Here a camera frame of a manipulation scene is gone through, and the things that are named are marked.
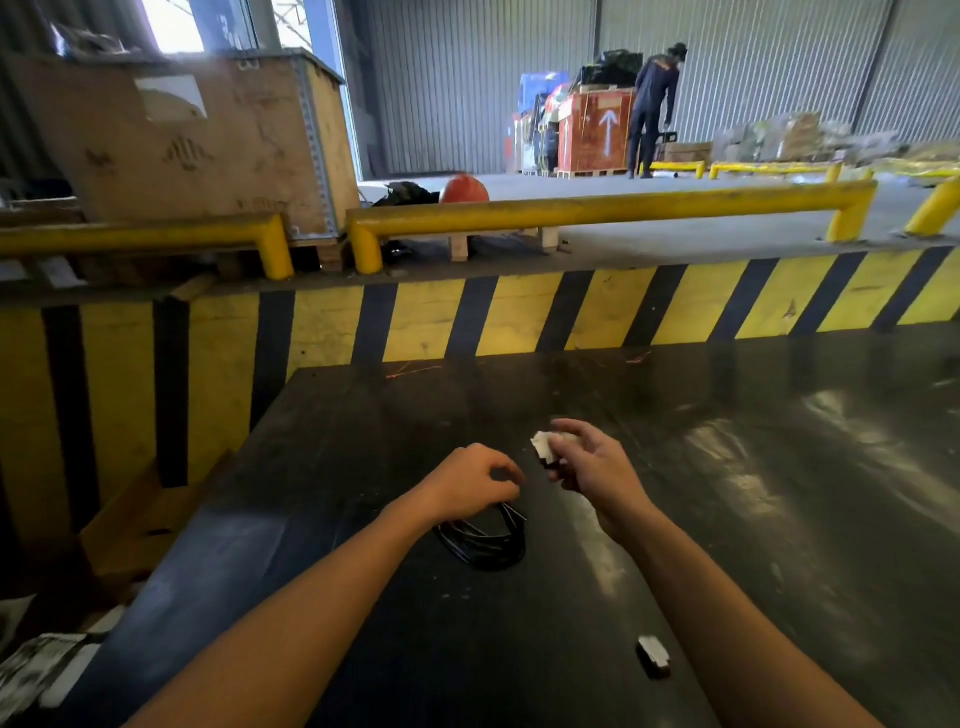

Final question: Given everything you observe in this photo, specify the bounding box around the angled yellow guard rail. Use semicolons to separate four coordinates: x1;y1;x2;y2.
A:
902;173;960;240

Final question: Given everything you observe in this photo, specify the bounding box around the blue container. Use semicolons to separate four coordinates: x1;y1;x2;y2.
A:
516;70;572;118

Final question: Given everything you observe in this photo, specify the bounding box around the person's left forearm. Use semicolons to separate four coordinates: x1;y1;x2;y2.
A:
123;498;453;728

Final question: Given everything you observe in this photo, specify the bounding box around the person's right forearm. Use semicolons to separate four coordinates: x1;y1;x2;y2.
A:
610;509;888;728

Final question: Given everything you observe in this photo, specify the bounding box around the pile of cardboard boxes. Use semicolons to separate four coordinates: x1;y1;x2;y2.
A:
711;110;960;167

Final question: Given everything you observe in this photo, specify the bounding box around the stack of wrapped goods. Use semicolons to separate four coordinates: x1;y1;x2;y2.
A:
509;111;561;176

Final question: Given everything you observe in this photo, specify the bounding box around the red crate with white arrow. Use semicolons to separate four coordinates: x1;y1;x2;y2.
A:
555;86;638;176

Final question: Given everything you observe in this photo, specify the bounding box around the narrow blue steel column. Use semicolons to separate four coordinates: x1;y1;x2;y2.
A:
302;0;366;182

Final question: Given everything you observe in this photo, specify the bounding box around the orange round helmet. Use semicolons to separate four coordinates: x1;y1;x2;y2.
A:
438;173;492;206

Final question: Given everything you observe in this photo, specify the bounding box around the wide blue steel column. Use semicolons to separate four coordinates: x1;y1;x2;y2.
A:
186;0;261;53

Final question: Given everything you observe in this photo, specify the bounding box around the black cable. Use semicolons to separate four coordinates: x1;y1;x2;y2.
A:
430;500;529;574

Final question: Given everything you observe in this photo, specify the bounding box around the pallet under plywood crate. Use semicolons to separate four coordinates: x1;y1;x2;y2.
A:
287;237;349;274

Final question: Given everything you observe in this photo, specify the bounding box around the medium distant yellow rail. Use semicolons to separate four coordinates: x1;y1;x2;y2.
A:
708;159;846;185

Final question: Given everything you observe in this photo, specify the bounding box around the black plastic bag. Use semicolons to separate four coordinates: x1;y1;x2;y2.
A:
576;48;646;88

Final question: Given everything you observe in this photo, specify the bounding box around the low wooden pallet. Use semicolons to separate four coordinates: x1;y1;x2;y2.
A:
447;225;563;265

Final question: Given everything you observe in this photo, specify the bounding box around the loose wooden plank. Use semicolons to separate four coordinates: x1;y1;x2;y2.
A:
167;270;221;304

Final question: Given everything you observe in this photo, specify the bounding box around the small white adapter block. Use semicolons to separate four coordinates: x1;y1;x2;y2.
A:
635;635;673;681

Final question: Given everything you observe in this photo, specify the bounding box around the person's right hand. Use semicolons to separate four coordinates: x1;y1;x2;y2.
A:
550;417;655;542

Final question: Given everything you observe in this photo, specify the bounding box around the long distant yellow rail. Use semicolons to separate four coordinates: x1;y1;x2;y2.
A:
861;158;960;182

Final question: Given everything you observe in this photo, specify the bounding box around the long yellow guard rail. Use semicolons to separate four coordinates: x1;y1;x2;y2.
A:
345;179;880;277

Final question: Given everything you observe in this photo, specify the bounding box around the large plywood crate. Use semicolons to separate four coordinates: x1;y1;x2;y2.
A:
6;47;362;242

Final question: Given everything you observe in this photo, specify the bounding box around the person's left hand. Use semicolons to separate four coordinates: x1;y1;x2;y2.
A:
407;441;529;527

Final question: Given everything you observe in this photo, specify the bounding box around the short yellow guard rail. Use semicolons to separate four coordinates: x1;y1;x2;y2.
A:
0;212;296;283

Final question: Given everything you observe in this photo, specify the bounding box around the white cable plug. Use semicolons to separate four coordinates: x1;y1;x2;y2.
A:
529;428;580;469

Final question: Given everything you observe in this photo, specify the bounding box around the yellow black striped dock barrier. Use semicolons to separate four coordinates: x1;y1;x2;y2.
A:
0;245;960;595

